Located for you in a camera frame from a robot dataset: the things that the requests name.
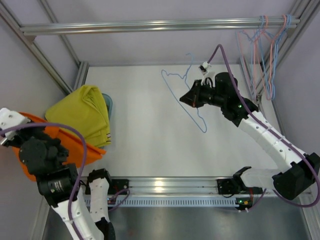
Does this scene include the perforated cable duct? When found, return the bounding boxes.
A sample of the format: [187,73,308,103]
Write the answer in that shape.
[106,195,249,208]

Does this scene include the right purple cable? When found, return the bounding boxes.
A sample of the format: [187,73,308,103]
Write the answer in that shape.
[207,44,320,213]

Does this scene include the left aluminium frame post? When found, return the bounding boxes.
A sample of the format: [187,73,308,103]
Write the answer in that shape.
[0,0,90,95]

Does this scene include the bunch of empty wire hangers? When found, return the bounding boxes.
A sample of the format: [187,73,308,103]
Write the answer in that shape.
[235,14,293,101]

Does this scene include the teal laundry basket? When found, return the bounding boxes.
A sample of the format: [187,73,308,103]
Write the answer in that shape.
[102,93,113,119]

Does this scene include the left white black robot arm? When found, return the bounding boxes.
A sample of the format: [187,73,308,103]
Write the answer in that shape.
[7,127,116,240]

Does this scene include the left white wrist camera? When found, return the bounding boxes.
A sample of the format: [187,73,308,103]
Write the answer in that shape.
[0,107,31,146]

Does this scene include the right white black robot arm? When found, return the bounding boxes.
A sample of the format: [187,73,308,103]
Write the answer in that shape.
[179,72,320,201]

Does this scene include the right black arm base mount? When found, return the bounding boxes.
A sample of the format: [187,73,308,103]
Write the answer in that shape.
[217,177,263,196]

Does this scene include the aluminium hanging rail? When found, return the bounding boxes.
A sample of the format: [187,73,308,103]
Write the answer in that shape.
[19,15,301,36]

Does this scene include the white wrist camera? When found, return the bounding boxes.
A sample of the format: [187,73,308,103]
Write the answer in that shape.
[198,61,216,85]
[0,107,31,146]

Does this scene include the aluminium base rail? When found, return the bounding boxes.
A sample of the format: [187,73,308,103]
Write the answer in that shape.
[74,176,311,198]

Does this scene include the yellow-green trousers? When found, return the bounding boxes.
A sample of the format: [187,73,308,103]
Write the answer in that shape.
[45,85,112,148]

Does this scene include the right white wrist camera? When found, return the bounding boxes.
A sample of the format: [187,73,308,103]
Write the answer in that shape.
[198,61,216,85]

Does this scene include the orange trousers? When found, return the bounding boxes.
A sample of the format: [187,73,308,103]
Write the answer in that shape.
[12,112,106,182]

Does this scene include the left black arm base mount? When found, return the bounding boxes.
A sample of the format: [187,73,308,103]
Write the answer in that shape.
[84,178,130,196]

